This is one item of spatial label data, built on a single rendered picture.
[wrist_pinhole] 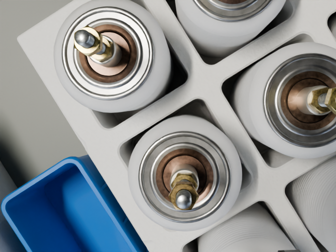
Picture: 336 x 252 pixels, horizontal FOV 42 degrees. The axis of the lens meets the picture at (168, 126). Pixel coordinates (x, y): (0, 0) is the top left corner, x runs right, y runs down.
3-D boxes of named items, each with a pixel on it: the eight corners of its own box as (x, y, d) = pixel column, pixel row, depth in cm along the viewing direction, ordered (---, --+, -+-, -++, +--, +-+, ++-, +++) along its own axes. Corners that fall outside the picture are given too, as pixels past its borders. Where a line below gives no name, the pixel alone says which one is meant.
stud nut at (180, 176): (167, 177, 33) (167, 179, 32) (187, 167, 33) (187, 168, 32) (180, 200, 33) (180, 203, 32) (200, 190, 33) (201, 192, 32)
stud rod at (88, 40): (107, 43, 34) (85, 26, 27) (113, 54, 34) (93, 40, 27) (96, 49, 34) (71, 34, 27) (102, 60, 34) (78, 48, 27)
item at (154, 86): (150, 17, 53) (131, -28, 35) (187, 86, 54) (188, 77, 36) (82, 55, 54) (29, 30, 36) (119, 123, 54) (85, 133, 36)
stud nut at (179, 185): (165, 187, 29) (164, 189, 28) (188, 175, 29) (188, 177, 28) (179, 213, 29) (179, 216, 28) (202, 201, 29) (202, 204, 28)
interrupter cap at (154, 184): (232, 219, 36) (233, 221, 36) (141, 223, 37) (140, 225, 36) (228, 128, 36) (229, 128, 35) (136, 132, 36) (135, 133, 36)
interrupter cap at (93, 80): (127, -10, 36) (126, -12, 35) (171, 73, 36) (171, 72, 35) (47, 35, 36) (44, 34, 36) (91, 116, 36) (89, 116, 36)
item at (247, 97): (212, 102, 54) (224, 101, 36) (268, 45, 53) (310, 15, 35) (268, 157, 54) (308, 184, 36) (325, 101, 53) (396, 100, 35)
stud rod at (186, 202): (175, 177, 34) (172, 198, 27) (186, 171, 34) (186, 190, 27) (181, 188, 34) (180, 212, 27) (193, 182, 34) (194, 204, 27)
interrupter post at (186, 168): (199, 190, 36) (201, 198, 33) (170, 191, 36) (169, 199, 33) (198, 161, 36) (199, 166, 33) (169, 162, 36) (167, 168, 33)
